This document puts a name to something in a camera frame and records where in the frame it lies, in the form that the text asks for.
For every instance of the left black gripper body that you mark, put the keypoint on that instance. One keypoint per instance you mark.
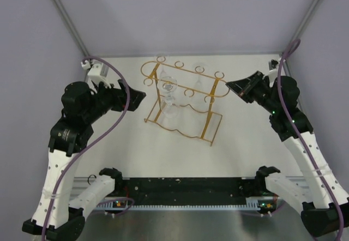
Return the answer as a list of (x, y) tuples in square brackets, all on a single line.
[(107, 98)]

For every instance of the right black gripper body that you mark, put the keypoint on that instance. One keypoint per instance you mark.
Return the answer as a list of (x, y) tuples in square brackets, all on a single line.
[(260, 94)]

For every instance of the clear wine glass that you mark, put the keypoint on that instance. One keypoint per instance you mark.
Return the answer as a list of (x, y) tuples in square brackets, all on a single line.
[(168, 105), (199, 85)]

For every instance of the gold wire wine glass rack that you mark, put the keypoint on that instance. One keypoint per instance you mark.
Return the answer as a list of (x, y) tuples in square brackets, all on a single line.
[(196, 118)]

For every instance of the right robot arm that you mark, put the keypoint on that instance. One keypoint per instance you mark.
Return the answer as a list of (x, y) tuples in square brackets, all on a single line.
[(323, 208)]

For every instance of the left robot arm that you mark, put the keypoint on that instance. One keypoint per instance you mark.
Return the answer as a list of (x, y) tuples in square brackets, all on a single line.
[(57, 216)]

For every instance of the black base bar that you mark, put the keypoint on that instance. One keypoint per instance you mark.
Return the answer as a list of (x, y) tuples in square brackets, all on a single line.
[(190, 191)]

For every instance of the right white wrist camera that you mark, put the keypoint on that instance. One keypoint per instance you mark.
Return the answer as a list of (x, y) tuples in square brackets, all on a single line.
[(273, 70)]

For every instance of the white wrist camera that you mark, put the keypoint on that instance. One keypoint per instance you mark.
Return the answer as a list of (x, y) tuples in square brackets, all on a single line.
[(96, 72), (273, 70)]

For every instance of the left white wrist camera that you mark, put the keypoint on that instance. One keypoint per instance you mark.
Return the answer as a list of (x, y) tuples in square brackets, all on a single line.
[(96, 72)]

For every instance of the left aluminium frame post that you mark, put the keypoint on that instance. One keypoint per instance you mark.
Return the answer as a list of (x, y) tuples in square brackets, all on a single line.
[(67, 21)]

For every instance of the aluminium frame post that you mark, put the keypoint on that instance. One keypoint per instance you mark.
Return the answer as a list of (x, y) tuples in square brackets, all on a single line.
[(67, 21), (306, 19)]

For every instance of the grey slotted cable duct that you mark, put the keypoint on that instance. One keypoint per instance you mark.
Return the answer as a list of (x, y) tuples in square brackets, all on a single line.
[(251, 205)]

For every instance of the right aluminium frame post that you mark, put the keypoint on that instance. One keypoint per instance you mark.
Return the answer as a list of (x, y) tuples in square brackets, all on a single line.
[(306, 19)]

